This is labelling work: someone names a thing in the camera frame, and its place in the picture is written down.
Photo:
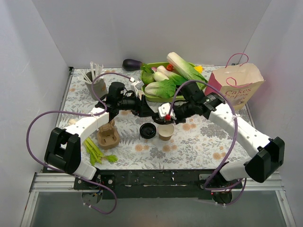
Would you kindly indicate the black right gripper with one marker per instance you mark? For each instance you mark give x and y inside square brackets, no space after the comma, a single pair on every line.
[181,113]

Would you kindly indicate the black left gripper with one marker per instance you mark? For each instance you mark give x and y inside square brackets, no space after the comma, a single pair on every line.
[142,107]

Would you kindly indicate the brown paper cup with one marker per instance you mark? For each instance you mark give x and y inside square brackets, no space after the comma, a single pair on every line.
[166,131]

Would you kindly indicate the pink paper cake bag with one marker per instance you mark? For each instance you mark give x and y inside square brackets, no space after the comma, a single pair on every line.
[238,83]

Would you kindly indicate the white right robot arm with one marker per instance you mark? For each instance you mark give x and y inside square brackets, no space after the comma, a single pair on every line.
[266,154]

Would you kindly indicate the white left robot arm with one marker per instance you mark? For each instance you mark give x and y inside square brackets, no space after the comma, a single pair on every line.
[64,147]

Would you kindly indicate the stack of black lids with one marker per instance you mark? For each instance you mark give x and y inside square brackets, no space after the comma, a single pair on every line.
[148,130]

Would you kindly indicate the floral table mat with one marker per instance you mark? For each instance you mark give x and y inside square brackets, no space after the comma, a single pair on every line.
[196,144]

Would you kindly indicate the bok choy front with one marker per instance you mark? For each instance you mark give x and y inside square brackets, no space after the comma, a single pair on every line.
[163,89]

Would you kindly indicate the bok choy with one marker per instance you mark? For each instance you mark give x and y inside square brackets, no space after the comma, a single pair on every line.
[163,89]
[162,74]

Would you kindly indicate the green plastic vegetable tray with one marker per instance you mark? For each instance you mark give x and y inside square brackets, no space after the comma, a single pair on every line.
[147,77]

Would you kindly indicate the bok choy middle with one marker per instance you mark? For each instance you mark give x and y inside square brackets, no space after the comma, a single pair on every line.
[162,74]

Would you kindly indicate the brown cardboard cup carrier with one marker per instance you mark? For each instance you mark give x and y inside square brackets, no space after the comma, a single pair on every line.
[108,136]

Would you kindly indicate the purple eggplant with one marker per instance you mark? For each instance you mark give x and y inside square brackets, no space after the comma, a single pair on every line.
[131,64]

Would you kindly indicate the grey straw holder cup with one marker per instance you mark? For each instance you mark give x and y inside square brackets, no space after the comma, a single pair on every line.
[98,89]

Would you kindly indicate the red pepper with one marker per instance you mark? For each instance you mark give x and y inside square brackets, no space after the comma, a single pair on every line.
[169,67]

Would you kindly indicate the napa cabbage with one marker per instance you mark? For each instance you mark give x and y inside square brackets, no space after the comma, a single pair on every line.
[184,68]

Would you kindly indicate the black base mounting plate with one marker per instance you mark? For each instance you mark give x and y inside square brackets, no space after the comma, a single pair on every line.
[146,183]

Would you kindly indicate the green celery stalks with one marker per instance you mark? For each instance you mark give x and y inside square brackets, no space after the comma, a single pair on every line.
[95,154]

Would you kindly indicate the yellow vegetable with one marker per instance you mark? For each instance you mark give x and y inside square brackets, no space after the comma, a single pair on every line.
[199,68]

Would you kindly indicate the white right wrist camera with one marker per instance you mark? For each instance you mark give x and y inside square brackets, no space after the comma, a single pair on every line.
[166,113]

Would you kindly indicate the aluminium frame rail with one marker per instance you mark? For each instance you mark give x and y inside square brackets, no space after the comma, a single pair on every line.
[53,182]

